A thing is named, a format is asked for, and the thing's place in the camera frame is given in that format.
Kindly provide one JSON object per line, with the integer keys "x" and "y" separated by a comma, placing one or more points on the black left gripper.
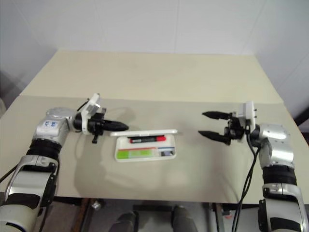
{"x": 96, "y": 125}

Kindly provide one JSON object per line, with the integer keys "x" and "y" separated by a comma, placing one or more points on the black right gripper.
{"x": 235, "y": 131}

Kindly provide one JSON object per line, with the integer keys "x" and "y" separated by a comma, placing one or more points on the black marker with red cap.
{"x": 144, "y": 139}

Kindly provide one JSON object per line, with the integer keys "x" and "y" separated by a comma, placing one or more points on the white hinged pencil case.
{"x": 144, "y": 146}

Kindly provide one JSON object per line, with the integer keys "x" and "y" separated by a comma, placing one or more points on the small black sharpener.
{"x": 166, "y": 153}

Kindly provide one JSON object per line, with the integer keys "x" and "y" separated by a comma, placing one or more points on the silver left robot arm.
{"x": 51, "y": 125}

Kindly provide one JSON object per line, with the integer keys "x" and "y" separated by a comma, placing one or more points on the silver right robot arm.
{"x": 277, "y": 142}

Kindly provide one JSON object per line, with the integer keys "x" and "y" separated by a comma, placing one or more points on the dark rounded shape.
{"x": 182, "y": 218}
{"x": 126, "y": 222}

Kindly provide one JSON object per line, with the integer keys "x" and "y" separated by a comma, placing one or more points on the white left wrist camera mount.
{"x": 90, "y": 106}

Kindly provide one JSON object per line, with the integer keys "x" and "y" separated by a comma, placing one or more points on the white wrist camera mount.
{"x": 248, "y": 113}
{"x": 90, "y": 106}

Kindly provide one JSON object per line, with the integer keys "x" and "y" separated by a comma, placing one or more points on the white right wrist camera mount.
{"x": 248, "y": 113}

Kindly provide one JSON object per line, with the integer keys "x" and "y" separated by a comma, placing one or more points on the small silver metal bracket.
{"x": 96, "y": 205}

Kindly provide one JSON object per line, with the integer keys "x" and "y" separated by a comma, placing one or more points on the black metal table frame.
{"x": 149, "y": 208}

